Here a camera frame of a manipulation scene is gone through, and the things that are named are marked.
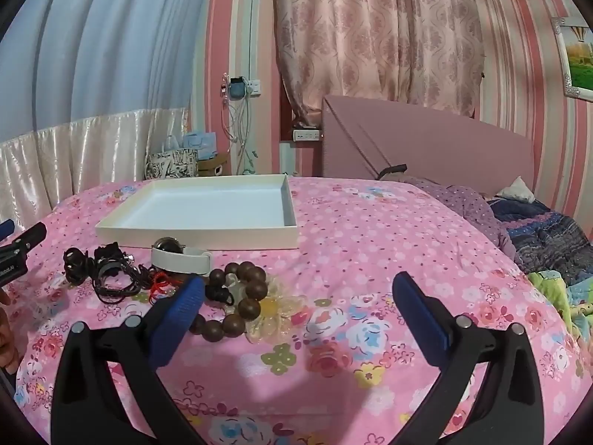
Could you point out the framed landscape picture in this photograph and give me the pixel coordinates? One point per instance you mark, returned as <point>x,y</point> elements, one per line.
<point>579,60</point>

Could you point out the white power strip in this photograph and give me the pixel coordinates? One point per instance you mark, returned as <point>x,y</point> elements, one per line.
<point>306,135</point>

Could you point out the purple dotted pillow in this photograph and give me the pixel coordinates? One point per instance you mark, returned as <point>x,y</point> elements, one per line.
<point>468,208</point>

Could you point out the blue gift bag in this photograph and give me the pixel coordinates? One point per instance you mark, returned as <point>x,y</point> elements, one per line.
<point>201,143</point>

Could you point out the pink floral bedspread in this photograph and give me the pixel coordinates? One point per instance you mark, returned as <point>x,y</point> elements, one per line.
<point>370,250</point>

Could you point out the pale blue curtain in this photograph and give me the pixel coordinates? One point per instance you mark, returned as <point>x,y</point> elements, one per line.
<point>92,41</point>

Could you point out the cream satin curtain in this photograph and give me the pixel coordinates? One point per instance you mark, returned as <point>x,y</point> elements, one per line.
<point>69,157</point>

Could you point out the white wall socket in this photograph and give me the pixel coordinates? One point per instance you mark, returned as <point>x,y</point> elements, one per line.
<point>254,87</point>

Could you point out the white shallow tray box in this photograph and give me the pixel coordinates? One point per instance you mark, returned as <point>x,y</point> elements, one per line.
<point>208,204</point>

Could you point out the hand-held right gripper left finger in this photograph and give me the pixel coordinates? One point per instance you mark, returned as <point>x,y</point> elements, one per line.
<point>178,315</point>

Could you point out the person's left hand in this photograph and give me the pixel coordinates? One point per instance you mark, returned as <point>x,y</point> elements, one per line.
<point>7,343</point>

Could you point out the green cartoon blanket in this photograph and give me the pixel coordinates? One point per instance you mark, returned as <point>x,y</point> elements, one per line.
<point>570,301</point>

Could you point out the pink patterned curtain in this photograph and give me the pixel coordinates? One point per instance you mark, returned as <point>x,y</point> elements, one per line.
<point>370,32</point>

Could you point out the pink headboard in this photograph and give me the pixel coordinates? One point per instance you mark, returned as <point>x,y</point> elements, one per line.
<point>440,148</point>

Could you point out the blue charger device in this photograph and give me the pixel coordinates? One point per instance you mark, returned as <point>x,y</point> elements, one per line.
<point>238,88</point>

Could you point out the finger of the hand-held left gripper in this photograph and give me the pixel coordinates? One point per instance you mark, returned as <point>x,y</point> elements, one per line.
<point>30,237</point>
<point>5,230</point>

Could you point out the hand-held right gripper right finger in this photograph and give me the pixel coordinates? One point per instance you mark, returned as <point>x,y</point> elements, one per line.
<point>424,315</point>

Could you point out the white pillow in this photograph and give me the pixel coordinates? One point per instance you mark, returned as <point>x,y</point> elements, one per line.
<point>516,191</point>

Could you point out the black and white floral bag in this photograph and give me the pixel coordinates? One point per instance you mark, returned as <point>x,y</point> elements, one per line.
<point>169,164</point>

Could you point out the dark blue patterned quilt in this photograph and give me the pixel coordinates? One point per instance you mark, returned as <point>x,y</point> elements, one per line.
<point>546,236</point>

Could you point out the brown cardboard box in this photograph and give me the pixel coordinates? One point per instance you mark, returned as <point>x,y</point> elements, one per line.
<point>212,164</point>

